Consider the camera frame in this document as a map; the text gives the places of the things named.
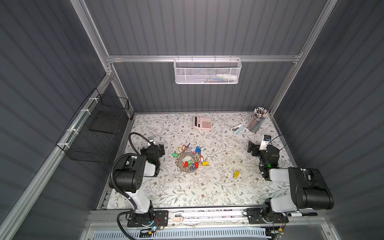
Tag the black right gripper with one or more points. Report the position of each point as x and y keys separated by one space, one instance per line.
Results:
x=254 y=149

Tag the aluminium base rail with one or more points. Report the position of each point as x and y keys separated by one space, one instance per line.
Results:
x=209 y=216

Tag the metal keyring with coloured keys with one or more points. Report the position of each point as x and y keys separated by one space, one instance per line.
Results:
x=189 y=158

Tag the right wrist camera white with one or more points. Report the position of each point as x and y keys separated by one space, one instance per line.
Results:
x=265 y=142

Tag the black wire basket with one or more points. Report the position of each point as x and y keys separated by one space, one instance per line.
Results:
x=97 y=130

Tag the black marker pen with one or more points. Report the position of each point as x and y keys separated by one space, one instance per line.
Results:
x=299 y=214

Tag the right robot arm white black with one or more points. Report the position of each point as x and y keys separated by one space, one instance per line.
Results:
x=308 y=189

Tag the white bottle in basket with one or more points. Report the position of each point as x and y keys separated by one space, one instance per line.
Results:
x=228 y=77

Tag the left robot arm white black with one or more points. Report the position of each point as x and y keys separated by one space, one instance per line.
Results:
x=126 y=178

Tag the yellow tagged key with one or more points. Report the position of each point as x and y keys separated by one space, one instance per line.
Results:
x=236 y=174

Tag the cup of pencils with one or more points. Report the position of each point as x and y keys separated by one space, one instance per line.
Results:
x=259 y=115

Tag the white blue stapler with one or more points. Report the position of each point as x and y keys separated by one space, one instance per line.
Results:
x=238 y=128

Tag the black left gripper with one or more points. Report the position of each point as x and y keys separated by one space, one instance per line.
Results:
x=160 y=150

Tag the floral table mat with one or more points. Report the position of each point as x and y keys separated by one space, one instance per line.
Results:
x=207 y=167

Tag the white wire mesh basket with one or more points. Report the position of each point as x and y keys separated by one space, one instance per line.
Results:
x=203 y=71

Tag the pink calculator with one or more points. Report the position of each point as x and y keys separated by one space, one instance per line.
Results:
x=202 y=123

